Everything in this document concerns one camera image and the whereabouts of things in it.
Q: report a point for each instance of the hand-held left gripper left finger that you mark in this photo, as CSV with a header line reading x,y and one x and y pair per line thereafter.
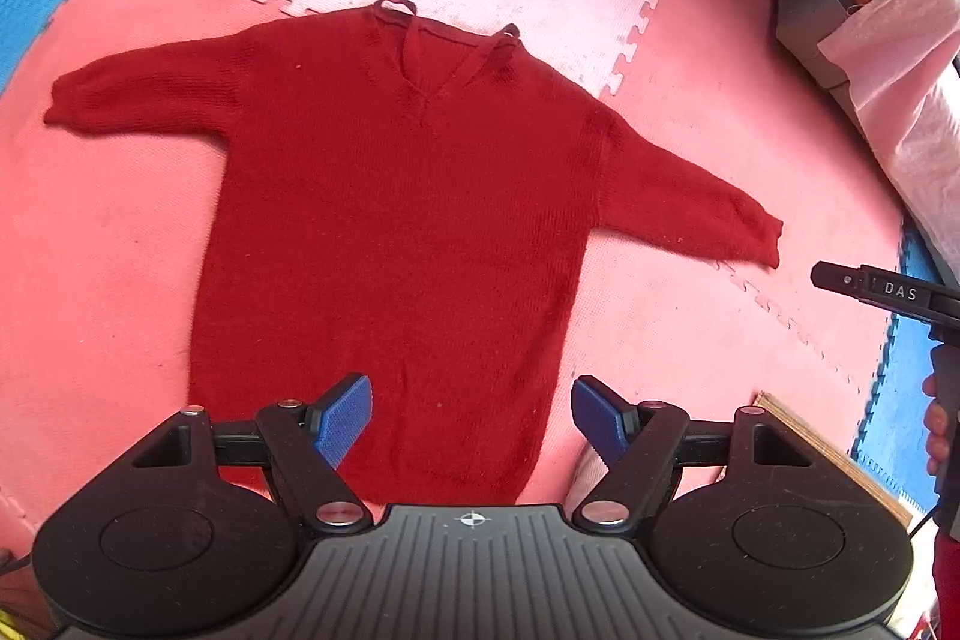
x,y
345,419

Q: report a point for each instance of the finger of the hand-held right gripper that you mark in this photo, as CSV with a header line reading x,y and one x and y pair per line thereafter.
x,y
836,278

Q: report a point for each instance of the red knit sweater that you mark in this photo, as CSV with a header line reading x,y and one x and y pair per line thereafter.
x,y
390,220

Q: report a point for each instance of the person's right hand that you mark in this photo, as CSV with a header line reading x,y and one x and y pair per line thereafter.
x,y
937,441

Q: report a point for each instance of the blue foam mat tile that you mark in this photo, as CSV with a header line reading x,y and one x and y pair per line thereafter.
x,y
900,400
37,3

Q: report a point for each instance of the person's right forearm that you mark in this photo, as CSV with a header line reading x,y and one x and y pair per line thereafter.
x,y
949,580

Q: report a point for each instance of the coral pink foam mat tile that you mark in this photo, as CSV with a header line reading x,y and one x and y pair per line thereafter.
x,y
750,108
97,250

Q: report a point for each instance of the woven bamboo mat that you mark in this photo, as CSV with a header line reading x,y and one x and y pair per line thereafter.
x,y
855,471

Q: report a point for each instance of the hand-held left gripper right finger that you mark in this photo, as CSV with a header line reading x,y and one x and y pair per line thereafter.
x,y
600,422

